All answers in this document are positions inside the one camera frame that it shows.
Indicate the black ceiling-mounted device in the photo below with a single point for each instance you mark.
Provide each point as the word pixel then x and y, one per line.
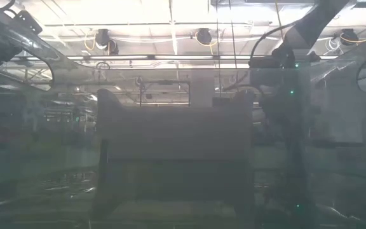
pixel 102 37
pixel 204 36
pixel 348 36

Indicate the long ceiling light strip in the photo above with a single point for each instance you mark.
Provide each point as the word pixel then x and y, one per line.
pixel 122 57

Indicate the grey translucent plastic bin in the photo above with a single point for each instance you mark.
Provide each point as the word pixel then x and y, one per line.
pixel 170 133

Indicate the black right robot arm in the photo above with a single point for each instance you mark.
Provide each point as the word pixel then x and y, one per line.
pixel 310 22

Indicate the black metal rack frame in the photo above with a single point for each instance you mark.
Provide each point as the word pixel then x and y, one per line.
pixel 165 82

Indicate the white room pillar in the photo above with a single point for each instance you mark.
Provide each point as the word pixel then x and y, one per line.
pixel 202 89

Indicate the dark smoky plastic bin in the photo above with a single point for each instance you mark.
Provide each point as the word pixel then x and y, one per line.
pixel 43 47

